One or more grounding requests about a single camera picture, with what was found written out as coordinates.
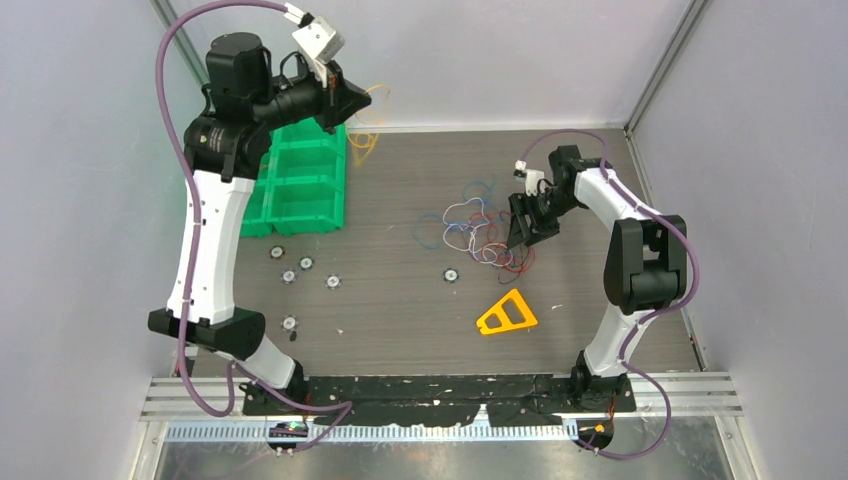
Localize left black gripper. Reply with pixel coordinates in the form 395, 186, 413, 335
253, 57, 373, 135

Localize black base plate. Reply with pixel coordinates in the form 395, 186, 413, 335
242, 374, 637, 429

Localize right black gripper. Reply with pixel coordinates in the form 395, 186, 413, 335
506, 188, 582, 250

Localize green compartment bin tray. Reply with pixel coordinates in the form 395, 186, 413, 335
240, 119, 348, 238

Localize poker chip middle left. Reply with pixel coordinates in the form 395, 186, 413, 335
325, 274, 342, 290

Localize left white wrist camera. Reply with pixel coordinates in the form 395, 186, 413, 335
292, 13, 345, 87

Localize poker chip far left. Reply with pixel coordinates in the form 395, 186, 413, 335
269, 245, 286, 260

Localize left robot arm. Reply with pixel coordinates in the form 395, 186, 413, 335
148, 29, 371, 414

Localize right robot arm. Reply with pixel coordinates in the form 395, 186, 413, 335
507, 145, 688, 411

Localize colourful wire bundle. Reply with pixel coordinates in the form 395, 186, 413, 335
411, 173, 537, 276

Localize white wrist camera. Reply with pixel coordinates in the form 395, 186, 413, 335
292, 13, 345, 87
513, 160, 545, 196

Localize aluminium front rail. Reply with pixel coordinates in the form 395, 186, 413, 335
140, 372, 744, 443

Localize yellow triangular plastic piece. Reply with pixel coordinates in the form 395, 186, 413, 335
475, 288, 539, 336

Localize yellow wire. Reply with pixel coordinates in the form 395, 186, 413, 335
345, 83, 392, 168

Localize poker chip lower left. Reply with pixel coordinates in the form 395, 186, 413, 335
280, 316, 298, 332

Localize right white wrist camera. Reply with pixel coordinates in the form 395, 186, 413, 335
513, 160, 545, 196

